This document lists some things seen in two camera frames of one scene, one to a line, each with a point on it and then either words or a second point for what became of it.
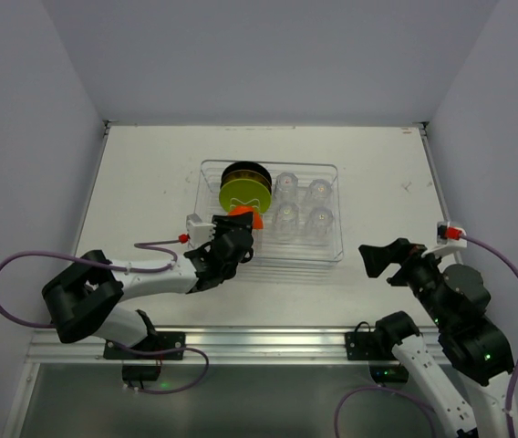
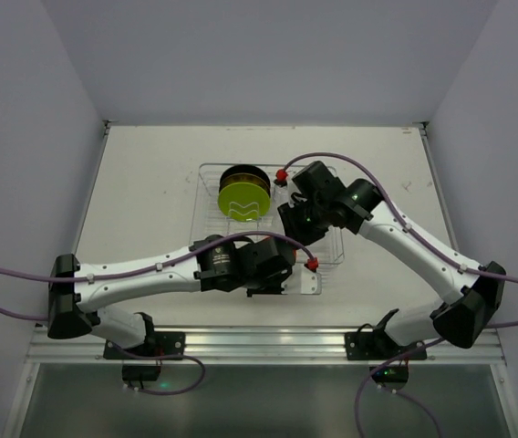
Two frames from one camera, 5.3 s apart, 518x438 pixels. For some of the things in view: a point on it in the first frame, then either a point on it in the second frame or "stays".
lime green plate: x=244 y=192 stays
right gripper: x=405 y=263 to x=293 y=224
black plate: x=247 y=166 stays
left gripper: x=233 y=226 to x=268 y=284
